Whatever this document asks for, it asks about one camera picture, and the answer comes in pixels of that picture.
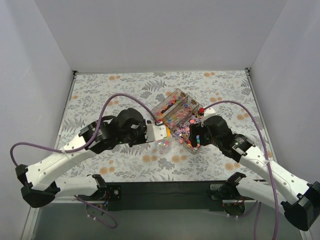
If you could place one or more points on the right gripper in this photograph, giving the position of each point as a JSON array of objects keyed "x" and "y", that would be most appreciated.
[{"x": 195, "y": 135}]

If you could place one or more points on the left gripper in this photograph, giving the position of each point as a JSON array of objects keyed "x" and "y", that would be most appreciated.
[{"x": 141, "y": 135}]

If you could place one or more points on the clear plastic jar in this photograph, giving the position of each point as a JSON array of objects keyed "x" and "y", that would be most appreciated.
[{"x": 164, "y": 145}]

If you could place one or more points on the yellow plastic scoop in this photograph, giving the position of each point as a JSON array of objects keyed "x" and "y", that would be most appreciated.
[{"x": 168, "y": 132}]

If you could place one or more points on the clear compartment candy box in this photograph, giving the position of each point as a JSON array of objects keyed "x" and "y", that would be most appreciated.
[{"x": 178, "y": 111}]

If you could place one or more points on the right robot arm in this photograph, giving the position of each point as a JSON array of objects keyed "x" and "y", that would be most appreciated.
[{"x": 298, "y": 200}]

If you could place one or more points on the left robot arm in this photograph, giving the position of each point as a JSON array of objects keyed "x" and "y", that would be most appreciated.
[{"x": 42, "y": 182}]

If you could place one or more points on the floral patterned table mat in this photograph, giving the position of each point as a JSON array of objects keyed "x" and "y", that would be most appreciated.
[{"x": 229, "y": 91}]

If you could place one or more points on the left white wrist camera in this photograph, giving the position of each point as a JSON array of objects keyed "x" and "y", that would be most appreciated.
[{"x": 155, "y": 131}]

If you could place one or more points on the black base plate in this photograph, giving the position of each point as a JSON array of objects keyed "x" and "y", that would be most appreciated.
[{"x": 160, "y": 195}]

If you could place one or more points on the aluminium frame rail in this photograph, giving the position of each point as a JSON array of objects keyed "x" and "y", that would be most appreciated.
[{"x": 240, "y": 209}]

